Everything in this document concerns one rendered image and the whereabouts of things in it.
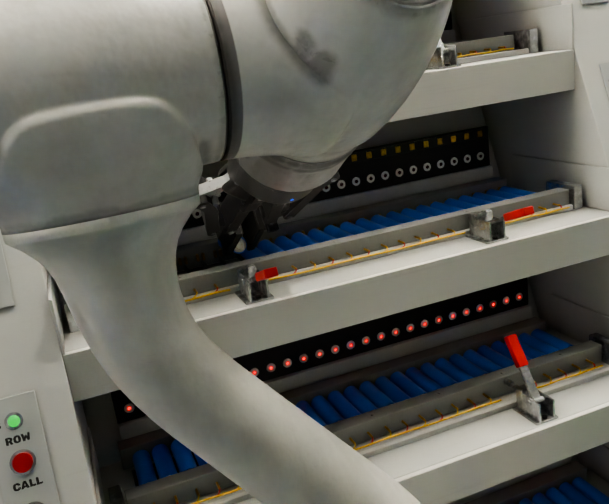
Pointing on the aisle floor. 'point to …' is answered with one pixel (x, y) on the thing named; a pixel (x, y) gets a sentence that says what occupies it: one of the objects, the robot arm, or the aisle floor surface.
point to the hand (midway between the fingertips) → (241, 229)
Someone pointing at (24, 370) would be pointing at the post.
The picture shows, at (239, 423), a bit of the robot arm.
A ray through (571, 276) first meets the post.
